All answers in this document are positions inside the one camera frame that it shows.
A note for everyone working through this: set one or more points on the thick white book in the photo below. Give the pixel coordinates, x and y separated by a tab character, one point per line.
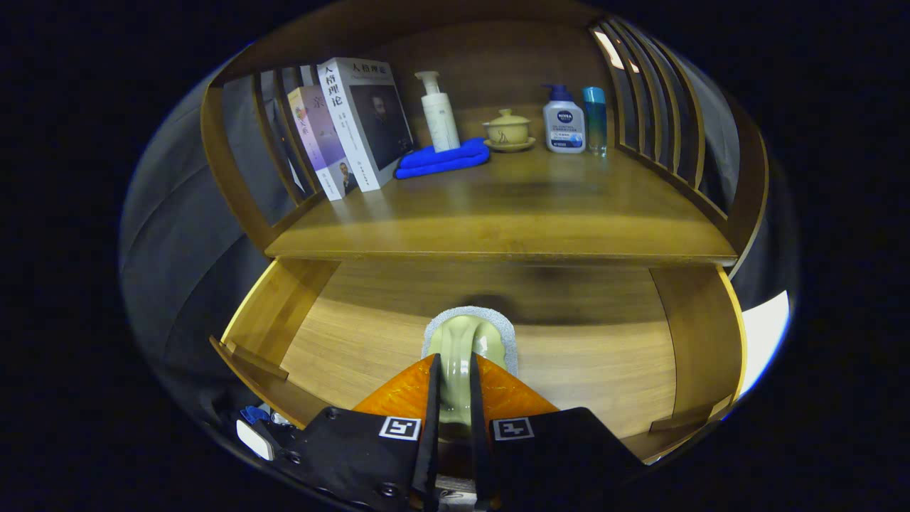
362	121

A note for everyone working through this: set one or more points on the wooden drawer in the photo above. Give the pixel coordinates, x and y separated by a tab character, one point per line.
355	341

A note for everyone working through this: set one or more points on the wooden countertop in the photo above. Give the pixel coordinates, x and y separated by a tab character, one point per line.
533	206

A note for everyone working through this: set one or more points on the wooden cabinet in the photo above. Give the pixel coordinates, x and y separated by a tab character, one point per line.
498	64

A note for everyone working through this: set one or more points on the yellow lidded tea cup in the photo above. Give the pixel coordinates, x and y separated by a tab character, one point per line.
507	131

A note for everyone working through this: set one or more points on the teal bottle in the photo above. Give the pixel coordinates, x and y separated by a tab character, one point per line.
595	121

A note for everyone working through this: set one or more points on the white appliance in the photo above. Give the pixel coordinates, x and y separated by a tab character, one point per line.
764	334

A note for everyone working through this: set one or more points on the thin purple book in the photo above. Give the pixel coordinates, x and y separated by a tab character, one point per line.
323	142

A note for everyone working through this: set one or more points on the white pump bottle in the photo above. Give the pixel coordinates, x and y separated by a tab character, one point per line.
441	121

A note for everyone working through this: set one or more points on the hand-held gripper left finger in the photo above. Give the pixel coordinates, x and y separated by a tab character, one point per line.
430	441

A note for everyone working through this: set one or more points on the white bottle with blue cap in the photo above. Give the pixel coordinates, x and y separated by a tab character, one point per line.
564	124

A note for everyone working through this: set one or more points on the blue folded cloth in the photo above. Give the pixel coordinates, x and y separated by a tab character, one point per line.
441	160

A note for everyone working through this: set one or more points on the black backdrop cloth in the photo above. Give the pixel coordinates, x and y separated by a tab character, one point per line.
185	249

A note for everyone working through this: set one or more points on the small white rounded object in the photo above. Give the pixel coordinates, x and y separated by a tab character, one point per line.
254	439

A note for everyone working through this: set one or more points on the green scrubber with grey pad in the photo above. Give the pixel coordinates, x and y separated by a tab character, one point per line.
462	341

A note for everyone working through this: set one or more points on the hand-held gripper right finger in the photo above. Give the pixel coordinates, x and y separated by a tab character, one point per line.
478	441

